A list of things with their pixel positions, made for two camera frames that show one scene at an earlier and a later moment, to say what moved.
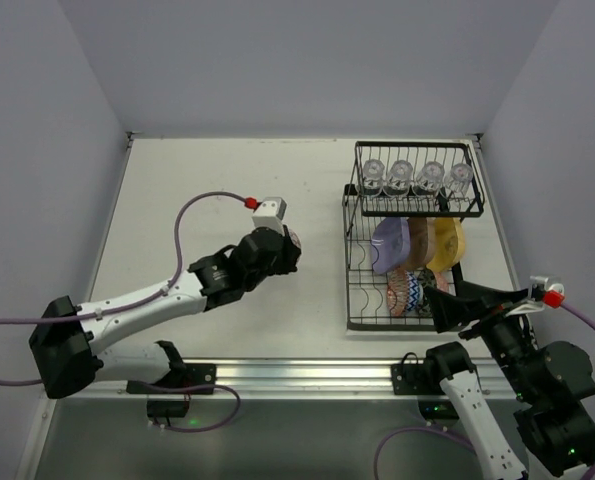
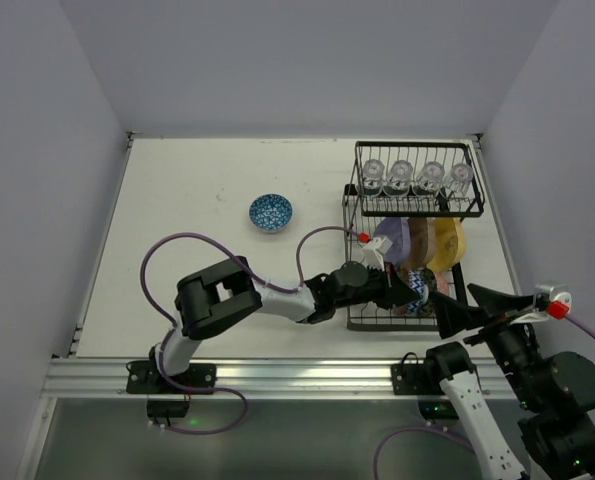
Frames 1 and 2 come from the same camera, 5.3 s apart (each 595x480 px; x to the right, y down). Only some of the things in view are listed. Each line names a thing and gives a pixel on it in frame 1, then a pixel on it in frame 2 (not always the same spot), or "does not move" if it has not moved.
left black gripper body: [287, 248] to [392, 288]
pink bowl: [442, 281] does not move
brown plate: [423, 239] does not move
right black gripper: [488, 308] does not move
